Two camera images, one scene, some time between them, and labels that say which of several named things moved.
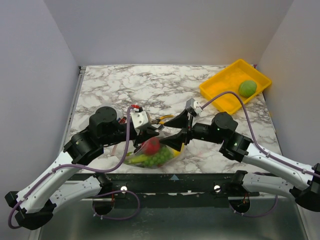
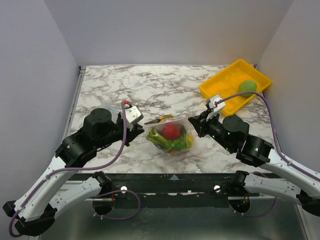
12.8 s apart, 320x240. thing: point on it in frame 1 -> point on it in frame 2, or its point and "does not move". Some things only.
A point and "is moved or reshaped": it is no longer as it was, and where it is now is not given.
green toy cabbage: x=247 y=88 does not move
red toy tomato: x=151 y=146 is moved or reshaped
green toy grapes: x=165 y=154 is moved or reshaped
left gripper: x=149 y=131 does not move
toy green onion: x=130 y=159 is moved or reshaped
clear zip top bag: x=150 y=153 is moved or reshaped
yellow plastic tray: x=228 y=80 does not move
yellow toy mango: x=178 y=153 is moved or reshaped
